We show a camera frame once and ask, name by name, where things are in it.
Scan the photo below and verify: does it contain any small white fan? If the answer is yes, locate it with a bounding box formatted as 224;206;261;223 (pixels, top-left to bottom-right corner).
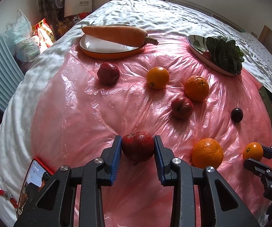
53;0;65;9

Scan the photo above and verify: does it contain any plaid hanging cloth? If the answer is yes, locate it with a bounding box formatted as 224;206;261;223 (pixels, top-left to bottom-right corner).
38;0;58;35

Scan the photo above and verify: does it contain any red apple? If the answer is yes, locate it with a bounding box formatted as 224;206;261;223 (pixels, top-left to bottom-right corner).
121;131;155;163
97;63;120;86
171;96;194;120

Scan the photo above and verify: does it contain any large bumpy orange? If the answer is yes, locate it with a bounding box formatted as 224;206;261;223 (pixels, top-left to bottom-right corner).
191;138;224;169

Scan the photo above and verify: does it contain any dark purple plum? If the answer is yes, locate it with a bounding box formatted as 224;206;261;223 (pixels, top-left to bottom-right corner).
231;108;243;123

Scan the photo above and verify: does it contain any dark green leafy vegetable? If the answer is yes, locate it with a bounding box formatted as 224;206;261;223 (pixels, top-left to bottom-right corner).
205;35;244;75

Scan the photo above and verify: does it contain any bumpy orange at back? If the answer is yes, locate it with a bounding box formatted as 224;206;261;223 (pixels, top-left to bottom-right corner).
184;75;209;102

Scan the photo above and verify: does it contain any smooth orange at back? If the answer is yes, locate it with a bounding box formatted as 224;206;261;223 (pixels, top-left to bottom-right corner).
146;67;170;90

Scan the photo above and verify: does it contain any pink plastic sheet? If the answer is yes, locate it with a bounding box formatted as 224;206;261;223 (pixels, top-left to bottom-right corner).
31;32;272;225

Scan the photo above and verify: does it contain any white paper bag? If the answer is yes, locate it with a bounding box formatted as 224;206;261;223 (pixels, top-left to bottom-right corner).
64;0;92;17

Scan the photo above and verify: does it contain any red yellow snack package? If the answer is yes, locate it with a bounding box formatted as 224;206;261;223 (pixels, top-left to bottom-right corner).
32;19;55;53

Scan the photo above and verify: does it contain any translucent plastic bag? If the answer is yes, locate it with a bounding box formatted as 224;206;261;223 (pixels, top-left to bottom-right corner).
0;9;41;63

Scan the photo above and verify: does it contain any white bed quilt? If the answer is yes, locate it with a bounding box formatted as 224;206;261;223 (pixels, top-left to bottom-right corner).
0;0;272;227

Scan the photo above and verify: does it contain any white heart shaped plate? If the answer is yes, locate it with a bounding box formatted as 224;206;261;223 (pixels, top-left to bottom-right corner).
187;35;236;76

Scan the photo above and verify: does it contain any small smooth orange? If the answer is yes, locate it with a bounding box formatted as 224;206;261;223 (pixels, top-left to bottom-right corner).
242;142;263;161

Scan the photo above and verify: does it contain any light blue radiator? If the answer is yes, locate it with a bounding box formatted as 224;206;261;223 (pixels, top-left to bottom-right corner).
0;36;24;112

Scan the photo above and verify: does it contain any smartphone in red case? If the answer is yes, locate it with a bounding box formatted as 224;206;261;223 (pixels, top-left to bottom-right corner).
16;158;54;218

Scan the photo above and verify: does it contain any large orange carrot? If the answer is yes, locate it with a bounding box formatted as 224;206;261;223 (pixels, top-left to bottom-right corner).
82;25;159;48

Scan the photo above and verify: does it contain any orange rimmed white plate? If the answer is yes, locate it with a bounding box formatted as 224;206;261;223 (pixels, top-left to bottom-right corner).
78;34;145;60

